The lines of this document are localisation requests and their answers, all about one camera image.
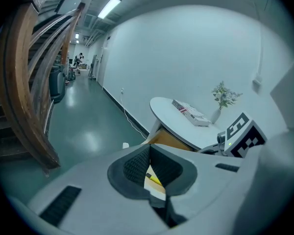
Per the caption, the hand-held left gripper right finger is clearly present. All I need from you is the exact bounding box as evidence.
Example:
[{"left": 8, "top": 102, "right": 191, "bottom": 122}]
[{"left": 150, "top": 130, "right": 294, "bottom": 235}]

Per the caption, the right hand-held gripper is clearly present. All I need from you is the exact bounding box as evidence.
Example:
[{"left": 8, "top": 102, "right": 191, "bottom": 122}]
[{"left": 198, "top": 111, "right": 268, "bottom": 159}]

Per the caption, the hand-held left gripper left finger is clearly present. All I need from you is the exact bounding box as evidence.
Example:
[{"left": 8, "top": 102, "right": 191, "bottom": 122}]
[{"left": 26, "top": 143, "right": 173, "bottom": 235}]

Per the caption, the white vase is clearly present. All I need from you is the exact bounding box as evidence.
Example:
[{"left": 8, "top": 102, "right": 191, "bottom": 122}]
[{"left": 210, "top": 108, "right": 222, "bottom": 125}]

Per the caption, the artificial flower bouquet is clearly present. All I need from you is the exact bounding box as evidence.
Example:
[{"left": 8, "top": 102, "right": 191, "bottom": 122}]
[{"left": 211, "top": 80, "right": 244, "bottom": 110}]

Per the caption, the printed white book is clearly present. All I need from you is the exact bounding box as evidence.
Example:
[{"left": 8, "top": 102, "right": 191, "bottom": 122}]
[{"left": 171, "top": 99, "right": 213, "bottom": 127}]

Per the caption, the white curved desk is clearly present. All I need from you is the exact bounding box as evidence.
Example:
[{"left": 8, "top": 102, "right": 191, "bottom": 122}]
[{"left": 149, "top": 96, "right": 236, "bottom": 154}]

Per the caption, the black bin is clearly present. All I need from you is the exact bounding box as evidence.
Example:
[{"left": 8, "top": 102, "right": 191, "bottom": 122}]
[{"left": 49, "top": 63, "right": 67, "bottom": 104}]

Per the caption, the brown wooden staircase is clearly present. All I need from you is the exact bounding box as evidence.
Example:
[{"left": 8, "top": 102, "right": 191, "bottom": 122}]
[{"left": 0, "top": 1, "right": 87, "bottom": 179}]

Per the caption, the white door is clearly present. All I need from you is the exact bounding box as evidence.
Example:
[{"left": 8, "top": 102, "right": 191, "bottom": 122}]
[{"left": 97, "top": 37, "right": 111, "bottom": 88}]

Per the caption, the long ceiling light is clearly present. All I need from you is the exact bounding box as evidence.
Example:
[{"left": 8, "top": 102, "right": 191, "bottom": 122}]
[{"left": 97, "top": 0, "right": 123, "bottom": 20}]

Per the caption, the white cable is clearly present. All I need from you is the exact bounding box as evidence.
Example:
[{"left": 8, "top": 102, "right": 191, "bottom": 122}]
[{"left": 121, "top": 92, "right": 148, "bottom": 139}]

